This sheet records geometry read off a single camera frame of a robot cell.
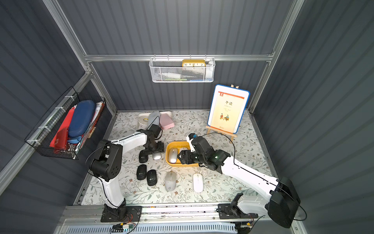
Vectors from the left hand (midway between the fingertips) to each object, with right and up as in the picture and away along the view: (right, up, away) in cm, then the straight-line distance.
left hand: (159, 151), depth 96 cm
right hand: (+18, +2, -19) cm, 26 cm away
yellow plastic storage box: (+13, +4, +2) cm, 14 cm away
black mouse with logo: (-2, -13, -11) cm, 17 cm away
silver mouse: (-1, -2, -1) cm, 3 cm away
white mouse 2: (+25, -15, -15) cm, 33 cm away
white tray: (+3, +27, +20) cm, 34 cm away
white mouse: (+16, +2, 0) cm, 16 cm away
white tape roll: (-15, +20, +13) cm, 28 cm away
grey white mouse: (+9, -14, -15) cm, 22 cm away
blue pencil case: (-36, +23, -21) cm, 48 cm away
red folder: (-39, +10, -31) cm, 50 cm away
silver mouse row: (+9, -2, -2) cm, 10 cm away
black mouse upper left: (-9, -2, -4) cm, 11 cm away
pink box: (+2, +20, +10) cm, 22 cm away
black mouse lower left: (-8, -11, -11) cm, 17 cm away
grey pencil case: (-8, +23, +16) cm, 28 cm away
